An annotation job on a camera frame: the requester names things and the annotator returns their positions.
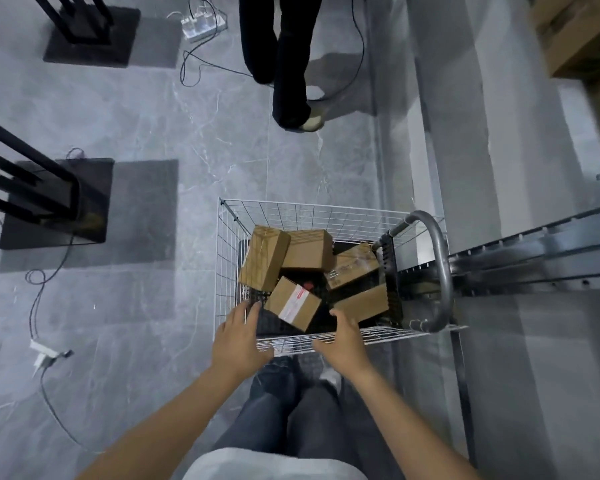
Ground person's right hand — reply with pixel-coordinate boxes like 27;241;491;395
311;308;376;380

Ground person's left hand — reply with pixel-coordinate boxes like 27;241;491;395
211;301;276;380

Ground person's right forearm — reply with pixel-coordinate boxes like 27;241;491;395
347;362;483;480

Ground person's left forearm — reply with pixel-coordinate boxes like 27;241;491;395
76;367;253;480

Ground white shoe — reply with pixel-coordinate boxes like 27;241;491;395
319;367;343;391

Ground cardboard box with red label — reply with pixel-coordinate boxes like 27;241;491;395
263;276;323;332

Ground flat brown cardboard box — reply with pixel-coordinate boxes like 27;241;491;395
332;284;390;324

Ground dark grey jeans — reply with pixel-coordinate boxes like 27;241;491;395
207;357;406;480

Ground cardboard box with clear tape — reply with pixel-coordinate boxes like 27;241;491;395
324;243;381;291

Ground tall plain cardboard box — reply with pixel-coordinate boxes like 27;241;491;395
238;225;292;293

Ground plain brown cardboard box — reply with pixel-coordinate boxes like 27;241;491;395
279;229;335;273

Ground white shirt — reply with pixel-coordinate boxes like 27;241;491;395
182;446;361;480

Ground white power adapter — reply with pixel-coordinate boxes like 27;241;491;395
29;339;75;378

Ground grey metal shelf rack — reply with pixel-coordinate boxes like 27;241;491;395
397;201;600;465

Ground black stand with square base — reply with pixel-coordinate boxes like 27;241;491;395
30;0;142;69
0;113;116;251

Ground white power strip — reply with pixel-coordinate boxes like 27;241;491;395
180;8;229;43

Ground large stacked cardboard boxes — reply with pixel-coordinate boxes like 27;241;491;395
528;0;600;81

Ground white wire basket cart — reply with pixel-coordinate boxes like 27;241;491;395
214;197;468;358

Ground grey metal cart handle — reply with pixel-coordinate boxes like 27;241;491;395
380;210;453;334

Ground thin black cable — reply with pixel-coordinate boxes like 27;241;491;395
0;147;106;453

